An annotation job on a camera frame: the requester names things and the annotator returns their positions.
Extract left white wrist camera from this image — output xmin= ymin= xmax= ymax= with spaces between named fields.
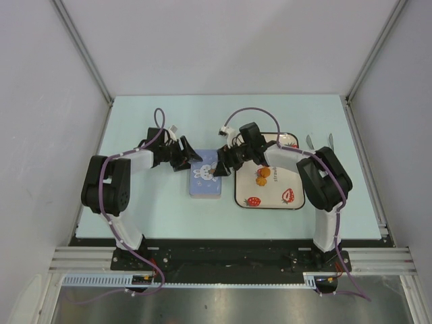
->
xmin=165 ymin=125 xmax=178 ymax=142

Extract aluminium frame post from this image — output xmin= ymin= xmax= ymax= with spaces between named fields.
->
xmin=50 ymin=0 xmax=113 ymax=107
xmin=345 ymin=0 xmax=410 ymax=103

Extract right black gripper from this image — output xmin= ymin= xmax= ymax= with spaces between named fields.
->
xmin=213 ymin=140 xmax=253 ymax=177

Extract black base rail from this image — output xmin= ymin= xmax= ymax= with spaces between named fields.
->
xmin=50 ymin=238 xmax=351 ymax=292

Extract strawberry pattern tray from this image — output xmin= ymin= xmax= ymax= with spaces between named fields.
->
xmin=233 ymin=132 xmax=306 ymax=211

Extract orange flower cookie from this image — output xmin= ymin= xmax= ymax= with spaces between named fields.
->
xmin=256 ymin=177 xmax=267 ymax=186

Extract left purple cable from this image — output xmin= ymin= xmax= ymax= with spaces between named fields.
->
xmin=63 ymin=107 xmax=180 ymax=304

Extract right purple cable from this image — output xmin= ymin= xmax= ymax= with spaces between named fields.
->
xmin=224 ymin=107 xmax=372 ymax=302

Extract brown round cookie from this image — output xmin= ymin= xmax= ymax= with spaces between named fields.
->
xmin=259 ymin=167 xmax=271 ymax=178

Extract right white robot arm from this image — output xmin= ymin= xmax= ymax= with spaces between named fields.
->
xmin=215 ymin=122 xmax=353 ymax=271

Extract purple cable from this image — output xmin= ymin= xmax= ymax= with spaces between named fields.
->
xmin=63 ymin=107 xmax=180 ymax=304
xmin=224 ymin=107 xmax=372 ymax=302

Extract metal tongs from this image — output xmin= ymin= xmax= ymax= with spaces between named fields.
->
xmin=305 ymin=133 xmax=335 ymax=151

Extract aluminium frame post right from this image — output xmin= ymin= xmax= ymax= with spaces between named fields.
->
xmin=345 ymin=0 xmax=410 ymax=103

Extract silver tin lid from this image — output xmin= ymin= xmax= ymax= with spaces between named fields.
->
xmin=189 ymin=150 xmax=221 ymax=198

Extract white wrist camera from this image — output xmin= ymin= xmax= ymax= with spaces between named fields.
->
xmin=165 ymin=125 xmax=178 ymax=142
xmin=218 ymin=126 xmax=238 ymax=145

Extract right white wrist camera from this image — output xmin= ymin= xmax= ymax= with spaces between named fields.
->
xmin=218 ymin=126 xmax=238 ymax=145

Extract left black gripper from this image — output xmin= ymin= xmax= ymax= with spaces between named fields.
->
xmin=159 ymin=136 xmax=202 ymax=171

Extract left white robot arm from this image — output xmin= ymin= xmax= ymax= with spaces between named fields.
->
xmin=81 ymin=128 xmax=203 ymax=270

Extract aluminium frame post left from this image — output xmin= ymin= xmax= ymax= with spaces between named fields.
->
xmin=50 ymin=0 xmax=113 ymax=107

